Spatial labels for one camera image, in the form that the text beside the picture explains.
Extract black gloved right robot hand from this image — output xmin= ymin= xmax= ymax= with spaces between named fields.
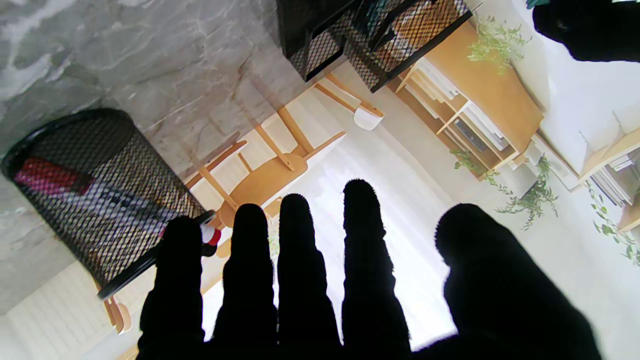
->
xmin=137 ymin=179 xmax=603 ymax=360

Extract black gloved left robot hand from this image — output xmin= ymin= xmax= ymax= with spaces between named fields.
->
xmin=532 ymin=0 xmax=640 ymax=63

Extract black mesh desk organizer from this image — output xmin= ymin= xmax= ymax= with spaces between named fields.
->
xmin=276 ymin=0 xmax=473 ymax=93

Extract red capped white marker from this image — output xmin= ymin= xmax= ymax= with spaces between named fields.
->
xmin=60 ymin=185 xmax=222 ymax=247

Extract black mesh pen cup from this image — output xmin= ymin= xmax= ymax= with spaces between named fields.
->
xmin=0 ymin=108 xmax=217 ymax=301

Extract printed room scene backdrop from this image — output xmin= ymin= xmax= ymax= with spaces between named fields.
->
xmin=0 ymin=0 xmax=640 ymax=360

